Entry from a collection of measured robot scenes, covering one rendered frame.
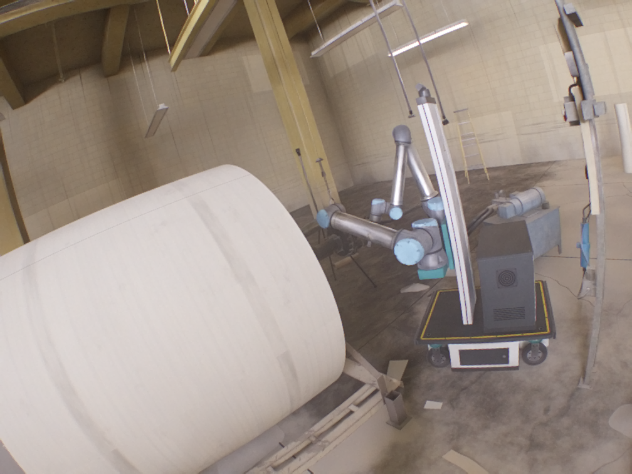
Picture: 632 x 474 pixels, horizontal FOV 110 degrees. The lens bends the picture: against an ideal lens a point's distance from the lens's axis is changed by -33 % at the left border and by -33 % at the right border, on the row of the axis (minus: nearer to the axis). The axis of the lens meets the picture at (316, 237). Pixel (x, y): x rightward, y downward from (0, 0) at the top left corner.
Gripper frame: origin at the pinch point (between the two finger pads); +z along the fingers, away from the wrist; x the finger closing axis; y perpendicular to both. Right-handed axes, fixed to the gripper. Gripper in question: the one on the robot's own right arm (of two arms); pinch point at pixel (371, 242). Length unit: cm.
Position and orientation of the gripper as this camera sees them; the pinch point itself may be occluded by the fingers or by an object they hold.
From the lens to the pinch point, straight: 255.3
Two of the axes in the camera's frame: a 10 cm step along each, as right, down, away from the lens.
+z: -1.2, 9.5, 2.9
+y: 9.2, 2.2, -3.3
